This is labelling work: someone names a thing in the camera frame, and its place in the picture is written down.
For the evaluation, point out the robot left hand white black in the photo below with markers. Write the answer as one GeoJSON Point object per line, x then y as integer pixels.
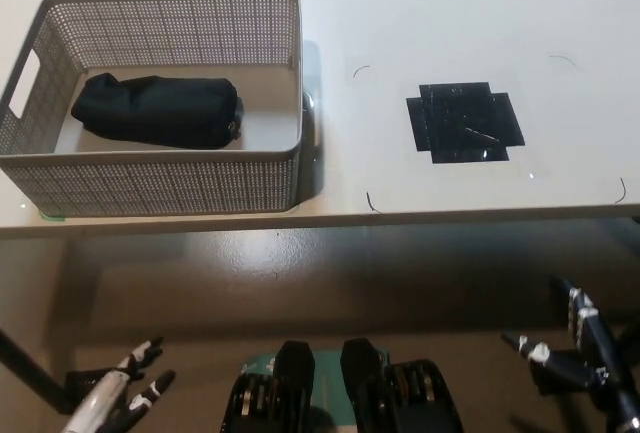
{"type": "Point", "coordinates": [100, 398]}

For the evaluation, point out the robot right hand white black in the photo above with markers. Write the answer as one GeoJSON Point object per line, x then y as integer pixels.
{"type": "Point", "coordinates": [575, 348]}

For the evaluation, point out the black fabric pencil case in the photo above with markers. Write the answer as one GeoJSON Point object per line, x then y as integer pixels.
{"type": "Point", "coordinates": [160, 110]}

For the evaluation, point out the black metal table leg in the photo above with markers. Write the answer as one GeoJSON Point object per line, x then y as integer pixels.
{"type": "Point", "coordinates": [30, 370]}

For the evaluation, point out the robot left black body block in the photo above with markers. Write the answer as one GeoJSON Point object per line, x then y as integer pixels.
{"type": "Point", "coordinates": [270, 393]}

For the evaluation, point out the robot black body block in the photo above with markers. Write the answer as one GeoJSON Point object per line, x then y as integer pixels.
{"type": "Point", "coordinates": [270, 393]}
{"type": "Point", "coordinates": [395, 393]}

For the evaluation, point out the robot right black body block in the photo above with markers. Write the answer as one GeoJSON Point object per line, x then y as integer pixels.
{"type": "Point", "coordinates": [395, 393]}

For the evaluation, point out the green tape strip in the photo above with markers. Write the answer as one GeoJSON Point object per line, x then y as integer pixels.
{"type": "Point", "coordinates": [51, 216]}

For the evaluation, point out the grey perforated plastic basket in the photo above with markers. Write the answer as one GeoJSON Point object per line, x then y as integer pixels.
{"type": "Point", "coordinates": [150, 183]}

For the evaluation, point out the black tape patch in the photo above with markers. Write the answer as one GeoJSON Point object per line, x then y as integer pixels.
{"type": "Point", "coordinates": [465, 123]}

